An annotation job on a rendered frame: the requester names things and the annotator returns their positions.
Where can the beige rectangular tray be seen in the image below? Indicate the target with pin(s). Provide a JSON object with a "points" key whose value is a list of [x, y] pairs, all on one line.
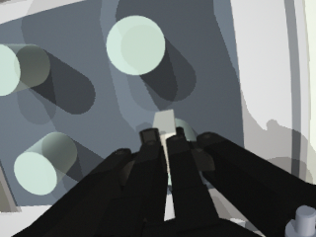
{"points": [[3, 199]]}

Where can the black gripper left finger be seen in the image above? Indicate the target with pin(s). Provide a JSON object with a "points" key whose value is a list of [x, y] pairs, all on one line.
{"points": [[126, 189]]}

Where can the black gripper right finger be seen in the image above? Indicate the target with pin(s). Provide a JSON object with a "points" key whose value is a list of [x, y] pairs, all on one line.
{"points": [[276, 202]]}

